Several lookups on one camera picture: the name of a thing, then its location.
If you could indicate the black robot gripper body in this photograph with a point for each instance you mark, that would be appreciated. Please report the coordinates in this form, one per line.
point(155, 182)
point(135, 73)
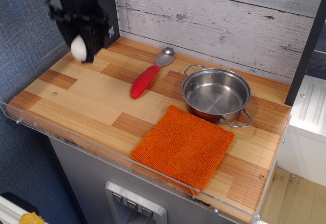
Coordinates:
point(73, 14)

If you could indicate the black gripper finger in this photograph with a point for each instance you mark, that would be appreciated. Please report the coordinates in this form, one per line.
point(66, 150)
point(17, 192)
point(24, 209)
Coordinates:
point(93, 38)
point(69, 30)

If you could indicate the white egg with black band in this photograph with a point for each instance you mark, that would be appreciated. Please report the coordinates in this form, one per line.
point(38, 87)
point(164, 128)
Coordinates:
point(78, 49)

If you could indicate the small steel pot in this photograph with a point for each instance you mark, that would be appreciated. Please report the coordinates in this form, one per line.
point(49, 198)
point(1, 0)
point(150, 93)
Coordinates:
point(217, 95)

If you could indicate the orange knitted cloth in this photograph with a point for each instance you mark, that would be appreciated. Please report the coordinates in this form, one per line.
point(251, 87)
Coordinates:
point(184, 147)

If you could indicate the grey cabinet with button panel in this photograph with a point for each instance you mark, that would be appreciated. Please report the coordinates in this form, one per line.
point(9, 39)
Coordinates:
point(109, 192)

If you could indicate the black and yellow object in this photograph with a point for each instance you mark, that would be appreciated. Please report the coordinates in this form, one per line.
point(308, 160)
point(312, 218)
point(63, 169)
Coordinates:
point(16, 210)

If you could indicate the white appliance at right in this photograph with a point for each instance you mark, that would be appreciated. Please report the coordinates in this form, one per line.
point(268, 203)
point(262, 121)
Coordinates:
point(302, 150)

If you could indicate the dark left frame post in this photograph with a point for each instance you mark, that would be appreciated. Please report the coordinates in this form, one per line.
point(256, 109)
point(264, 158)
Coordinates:
point(112, 33)

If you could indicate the dark frame post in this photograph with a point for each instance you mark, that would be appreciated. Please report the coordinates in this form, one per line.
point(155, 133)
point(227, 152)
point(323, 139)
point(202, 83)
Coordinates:
point(307, 54)
point(112, 33)

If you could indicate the spoon with red handle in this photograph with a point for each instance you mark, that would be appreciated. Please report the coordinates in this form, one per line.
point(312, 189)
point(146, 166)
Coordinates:
point(163, 58)

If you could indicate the dark right frame post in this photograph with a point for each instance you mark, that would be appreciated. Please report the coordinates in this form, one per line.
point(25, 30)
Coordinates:
point(307, 54)

